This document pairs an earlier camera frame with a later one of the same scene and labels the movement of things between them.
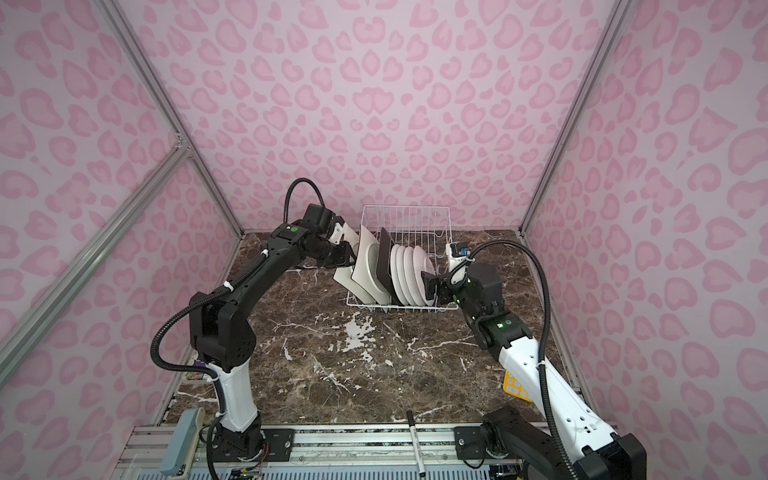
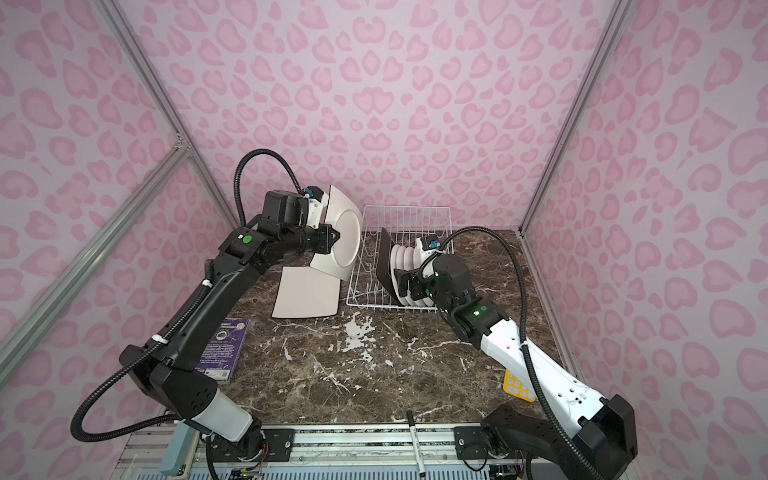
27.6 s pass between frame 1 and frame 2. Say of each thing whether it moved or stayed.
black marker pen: stayed
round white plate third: stayed
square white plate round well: moved
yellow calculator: stayed
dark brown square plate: stayed
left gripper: moved
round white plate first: stayed
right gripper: moved
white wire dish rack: stayed
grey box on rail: stayed
